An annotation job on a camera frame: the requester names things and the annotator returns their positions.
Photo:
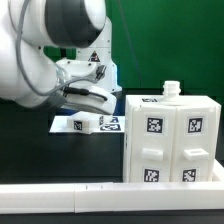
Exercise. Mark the white cabinet box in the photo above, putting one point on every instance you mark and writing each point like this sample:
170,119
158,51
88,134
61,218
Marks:
171,96

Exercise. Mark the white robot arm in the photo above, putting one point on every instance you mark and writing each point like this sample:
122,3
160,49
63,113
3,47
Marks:
57,53

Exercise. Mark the white front fence rail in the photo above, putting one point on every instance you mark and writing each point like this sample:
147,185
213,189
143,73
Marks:
110,197

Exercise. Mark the small white block part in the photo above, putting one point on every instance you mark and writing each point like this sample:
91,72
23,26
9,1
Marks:
85,122

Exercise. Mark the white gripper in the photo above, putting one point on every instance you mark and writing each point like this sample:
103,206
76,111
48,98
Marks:
90,91

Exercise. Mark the white door panel with knob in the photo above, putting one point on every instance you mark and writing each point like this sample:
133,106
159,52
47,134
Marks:
151,144

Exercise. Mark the white flat top panel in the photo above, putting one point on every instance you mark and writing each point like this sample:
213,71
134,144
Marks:
116,125

